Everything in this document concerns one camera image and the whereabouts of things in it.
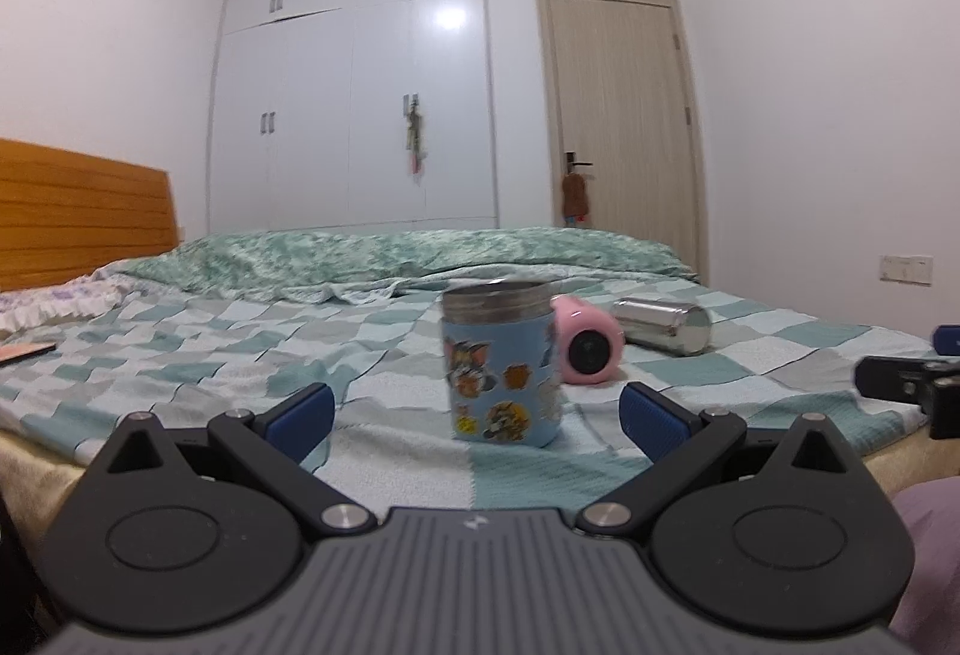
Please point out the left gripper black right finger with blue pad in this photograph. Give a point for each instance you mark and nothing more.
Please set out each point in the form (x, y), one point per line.
(766, 531)

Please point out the orange wooden headboard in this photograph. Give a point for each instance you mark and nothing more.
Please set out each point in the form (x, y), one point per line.
(65, 214)

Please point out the blue cartoon sticker steel cup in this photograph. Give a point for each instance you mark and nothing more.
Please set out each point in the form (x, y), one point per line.
(499, 348)

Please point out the pink clothing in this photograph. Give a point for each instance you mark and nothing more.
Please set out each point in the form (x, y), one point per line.
(928, 617)

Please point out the white wardrobe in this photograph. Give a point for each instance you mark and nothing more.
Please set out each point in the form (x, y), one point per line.
(308, 125)

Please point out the silver steel cup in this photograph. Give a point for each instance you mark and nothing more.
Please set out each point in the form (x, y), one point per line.
(672, 327)

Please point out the checkered green bed sheet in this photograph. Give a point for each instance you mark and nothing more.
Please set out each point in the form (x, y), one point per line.
(185, 358)

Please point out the floral pillow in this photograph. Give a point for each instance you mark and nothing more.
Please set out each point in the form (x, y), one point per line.
(83, 298)

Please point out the hanging ornament on wardrobe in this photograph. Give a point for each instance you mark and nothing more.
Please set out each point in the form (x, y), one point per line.
(414, 124)

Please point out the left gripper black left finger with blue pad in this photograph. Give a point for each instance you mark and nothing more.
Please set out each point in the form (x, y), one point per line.
(177, 530)

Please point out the beige wooden door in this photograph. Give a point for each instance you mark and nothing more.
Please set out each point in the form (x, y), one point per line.
(622, 113)

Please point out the pink cup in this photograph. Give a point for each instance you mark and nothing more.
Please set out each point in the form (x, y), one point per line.
(589, 341)

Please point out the green floral quilt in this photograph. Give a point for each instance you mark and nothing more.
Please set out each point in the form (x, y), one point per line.
(315, 266)

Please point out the brown phone on bed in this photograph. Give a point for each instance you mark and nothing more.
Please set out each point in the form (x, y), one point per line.
(10, 354)

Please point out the wall switch plate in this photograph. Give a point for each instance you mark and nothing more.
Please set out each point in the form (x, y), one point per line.
(915, 270)

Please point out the brown plush toy on handle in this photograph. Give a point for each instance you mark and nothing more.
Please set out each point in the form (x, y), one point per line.
(575, 202)

